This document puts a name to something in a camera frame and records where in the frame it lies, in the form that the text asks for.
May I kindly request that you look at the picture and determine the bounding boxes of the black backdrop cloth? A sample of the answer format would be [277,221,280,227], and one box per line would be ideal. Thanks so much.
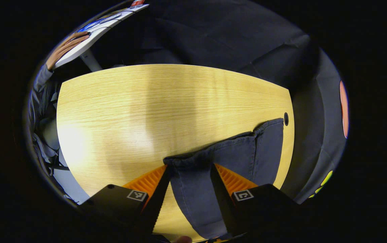
[92,0,349,205]

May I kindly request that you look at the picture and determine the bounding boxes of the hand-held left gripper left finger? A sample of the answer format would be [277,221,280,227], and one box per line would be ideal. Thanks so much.
[78,165,171,243]

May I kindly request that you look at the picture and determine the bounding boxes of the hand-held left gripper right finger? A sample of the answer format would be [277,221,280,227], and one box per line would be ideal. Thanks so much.
[210,164,300,237]

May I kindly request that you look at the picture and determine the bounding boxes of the white printed side table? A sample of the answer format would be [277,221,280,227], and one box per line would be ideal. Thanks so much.
[53,0,150,73]

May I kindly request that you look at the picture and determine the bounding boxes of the dark blue jeans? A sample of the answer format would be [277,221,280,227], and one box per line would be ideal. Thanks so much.
[163,118,284,240]

